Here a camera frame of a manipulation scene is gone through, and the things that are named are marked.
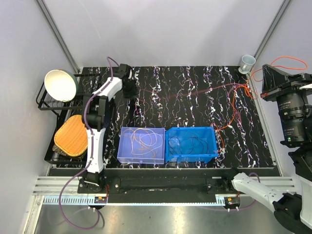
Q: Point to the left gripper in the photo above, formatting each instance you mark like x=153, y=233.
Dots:
x=129, y=95

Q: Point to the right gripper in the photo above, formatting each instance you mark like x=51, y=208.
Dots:
x=276, y=80

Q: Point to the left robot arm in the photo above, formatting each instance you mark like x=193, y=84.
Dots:
x=97, y=114

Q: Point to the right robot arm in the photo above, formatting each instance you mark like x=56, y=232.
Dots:
x=293, y=212

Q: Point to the white mug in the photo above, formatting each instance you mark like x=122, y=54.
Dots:
x=246, y=64

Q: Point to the white bowl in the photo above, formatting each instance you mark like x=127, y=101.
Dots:
x=61, y=85

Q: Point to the purple plastic bin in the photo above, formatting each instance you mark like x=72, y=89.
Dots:
x=141, y=145

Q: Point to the orange woven plate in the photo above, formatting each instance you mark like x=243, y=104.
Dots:
x=71, y=137

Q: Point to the blue plastic bin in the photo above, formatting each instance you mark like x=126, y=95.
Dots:
x=190, y=144

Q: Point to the black wire dish rack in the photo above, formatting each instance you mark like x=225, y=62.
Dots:
x=87, y=83

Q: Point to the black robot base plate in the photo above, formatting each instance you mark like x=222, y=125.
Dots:
x=161, y=186

